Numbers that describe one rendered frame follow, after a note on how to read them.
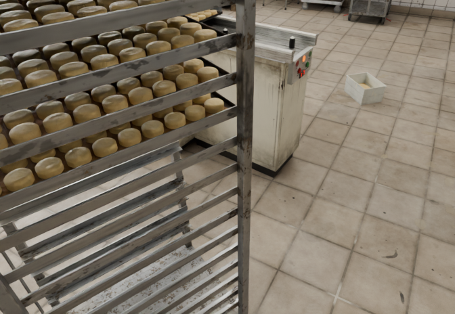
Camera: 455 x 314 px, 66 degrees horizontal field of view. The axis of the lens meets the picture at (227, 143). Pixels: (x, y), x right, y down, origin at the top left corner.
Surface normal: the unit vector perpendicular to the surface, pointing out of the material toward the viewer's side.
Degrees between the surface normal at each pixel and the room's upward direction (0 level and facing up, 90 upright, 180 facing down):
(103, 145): 0
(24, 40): 90
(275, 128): 90
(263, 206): 0
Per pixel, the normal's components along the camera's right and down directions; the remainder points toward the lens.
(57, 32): 0.58, 0.47
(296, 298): -0.02, -0.80
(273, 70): -0.58, 0.50
